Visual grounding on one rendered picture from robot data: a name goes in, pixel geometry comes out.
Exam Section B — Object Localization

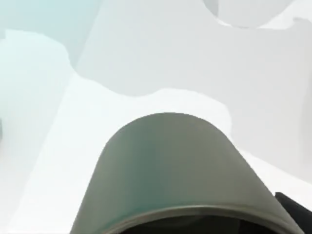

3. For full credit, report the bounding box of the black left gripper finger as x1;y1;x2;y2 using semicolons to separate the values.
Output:
274;192;312;234

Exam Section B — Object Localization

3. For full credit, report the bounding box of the grey-green cup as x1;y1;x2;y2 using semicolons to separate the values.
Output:
70;112;305;234

